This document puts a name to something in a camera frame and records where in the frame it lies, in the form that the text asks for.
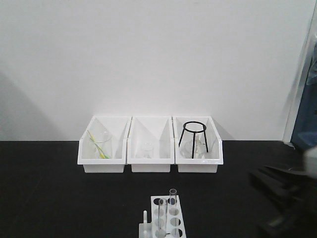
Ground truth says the clear glass beaker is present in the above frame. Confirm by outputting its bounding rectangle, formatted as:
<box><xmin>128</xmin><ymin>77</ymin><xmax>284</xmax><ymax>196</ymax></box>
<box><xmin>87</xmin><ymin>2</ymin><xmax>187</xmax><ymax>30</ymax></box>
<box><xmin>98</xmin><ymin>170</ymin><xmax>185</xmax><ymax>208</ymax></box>
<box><xmin>90</xmin><ymin>130</ymin><xmax>112</xmax><ymax>159</ymax></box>

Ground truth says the white test tube rack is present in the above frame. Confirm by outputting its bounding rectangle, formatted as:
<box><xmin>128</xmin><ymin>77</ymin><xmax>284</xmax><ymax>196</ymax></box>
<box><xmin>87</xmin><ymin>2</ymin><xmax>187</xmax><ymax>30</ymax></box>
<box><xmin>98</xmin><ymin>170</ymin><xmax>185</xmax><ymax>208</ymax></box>
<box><xmin>139</xmin><ymin>195</ymin><xmax>186</xmax><ymax>238</ymax></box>

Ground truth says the white storage bin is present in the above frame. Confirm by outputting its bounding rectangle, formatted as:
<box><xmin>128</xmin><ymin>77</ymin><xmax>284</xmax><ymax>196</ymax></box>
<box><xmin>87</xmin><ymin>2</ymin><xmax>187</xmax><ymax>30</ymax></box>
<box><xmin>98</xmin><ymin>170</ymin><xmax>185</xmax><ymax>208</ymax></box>
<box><xmin>172</xmin><ymin>116</ymin><xmax>223</xmax><ymax>173</ymax></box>
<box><xmin>77</xmin><ymin>116</ymin><xmax>132</xmax><ymax>173</ymax></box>
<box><xmin>127</xmin><ymin>116</ymin><xmax>174</xmax><ymax>173</ymax></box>

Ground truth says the clear glass test tube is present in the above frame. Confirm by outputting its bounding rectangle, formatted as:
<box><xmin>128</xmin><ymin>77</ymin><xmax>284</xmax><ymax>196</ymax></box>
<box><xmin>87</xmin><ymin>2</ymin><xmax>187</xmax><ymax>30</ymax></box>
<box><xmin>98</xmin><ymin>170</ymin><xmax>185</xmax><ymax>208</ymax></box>
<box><xmin>158</xmin><ymin>198</ymin><xmax>167</xmax><ymax>238</ymax></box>
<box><xmin>168</xmin><ymin>188</ymin><xmax>178</xmax><ymax>235</ymax></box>

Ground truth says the left white storage bin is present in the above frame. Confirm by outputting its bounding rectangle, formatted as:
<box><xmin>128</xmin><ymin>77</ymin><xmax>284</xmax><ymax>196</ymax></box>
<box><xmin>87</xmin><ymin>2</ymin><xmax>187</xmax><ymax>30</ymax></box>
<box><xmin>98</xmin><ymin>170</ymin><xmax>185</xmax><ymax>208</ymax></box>
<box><xmin>77</xmin><ymin>116</ymin><xmax>132</xmax><ymax>173</ymax></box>

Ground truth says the blue grey drying pegboard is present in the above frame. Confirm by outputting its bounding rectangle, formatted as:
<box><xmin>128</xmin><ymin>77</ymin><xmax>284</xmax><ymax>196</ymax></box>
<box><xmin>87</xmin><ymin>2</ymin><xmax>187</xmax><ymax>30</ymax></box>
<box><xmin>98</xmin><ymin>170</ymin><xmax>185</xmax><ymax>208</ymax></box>
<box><xmin>291</xmin><ymin>47</ymin><xmax>317</xmax><ymax>150</ymax></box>

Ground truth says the black wire tripod stand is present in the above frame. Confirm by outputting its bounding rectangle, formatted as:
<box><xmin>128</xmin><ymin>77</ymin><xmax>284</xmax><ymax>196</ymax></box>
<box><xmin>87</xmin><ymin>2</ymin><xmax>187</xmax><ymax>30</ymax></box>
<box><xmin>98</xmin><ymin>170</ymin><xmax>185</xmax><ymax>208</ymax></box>
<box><xmin>178</xmin><ymin>121</ymin><xmax>209</xmax><ymax>159</ymax></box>

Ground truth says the middle white storage bin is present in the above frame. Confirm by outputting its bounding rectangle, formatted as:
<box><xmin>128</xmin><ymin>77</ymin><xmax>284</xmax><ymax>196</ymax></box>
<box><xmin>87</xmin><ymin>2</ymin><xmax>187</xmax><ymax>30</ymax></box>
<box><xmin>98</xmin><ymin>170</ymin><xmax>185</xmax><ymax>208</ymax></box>
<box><xmin>127</xmin><ymin>116</ymin><xmax>174</xmax><ymax>173</ymax></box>

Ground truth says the right white storage bin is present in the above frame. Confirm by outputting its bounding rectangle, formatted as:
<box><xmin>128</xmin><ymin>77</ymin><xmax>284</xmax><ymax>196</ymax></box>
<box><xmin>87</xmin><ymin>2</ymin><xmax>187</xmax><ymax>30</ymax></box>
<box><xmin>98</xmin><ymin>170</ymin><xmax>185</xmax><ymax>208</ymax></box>
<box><xmin>172</xmin><ymin>116</ymin><xmax>223</xmax><ymax>173</ymax></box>

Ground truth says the clear conical glass flask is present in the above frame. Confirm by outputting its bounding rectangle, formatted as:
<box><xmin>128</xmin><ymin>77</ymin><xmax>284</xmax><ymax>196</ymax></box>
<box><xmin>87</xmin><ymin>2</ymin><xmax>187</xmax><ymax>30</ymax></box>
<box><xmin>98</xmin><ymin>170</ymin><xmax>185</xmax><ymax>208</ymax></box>
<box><xmin>180</xmin><ymin>139</ymin><xmax>207</xmax><ymax>159</ymax></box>

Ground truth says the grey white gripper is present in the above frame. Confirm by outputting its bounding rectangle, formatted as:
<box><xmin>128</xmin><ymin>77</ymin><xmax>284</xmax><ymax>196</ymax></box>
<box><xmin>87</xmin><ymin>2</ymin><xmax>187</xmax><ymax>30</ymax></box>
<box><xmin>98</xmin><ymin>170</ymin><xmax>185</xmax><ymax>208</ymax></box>
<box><xmin>249</xmin><ymin>147</ymin><xmax>317</xmax><ymax>211</ymax></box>

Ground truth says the small clear glass flask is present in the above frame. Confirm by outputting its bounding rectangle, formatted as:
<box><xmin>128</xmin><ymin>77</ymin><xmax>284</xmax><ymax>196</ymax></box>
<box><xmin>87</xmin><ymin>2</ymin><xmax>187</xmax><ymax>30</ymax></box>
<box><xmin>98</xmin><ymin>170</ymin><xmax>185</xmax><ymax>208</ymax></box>
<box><xmin>139</xmin><ymin>142</ymin><xmax>154</xmax><ymax>159</ymax></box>

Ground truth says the yellow green stirring rod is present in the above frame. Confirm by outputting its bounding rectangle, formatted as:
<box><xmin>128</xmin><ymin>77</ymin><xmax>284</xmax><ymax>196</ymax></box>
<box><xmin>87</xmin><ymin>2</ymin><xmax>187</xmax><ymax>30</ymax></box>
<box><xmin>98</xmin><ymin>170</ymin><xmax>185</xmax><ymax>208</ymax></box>
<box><xmin>87</xmin><ymin>130</ymin><xmax>110</xmax><ymax>159</ymax></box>

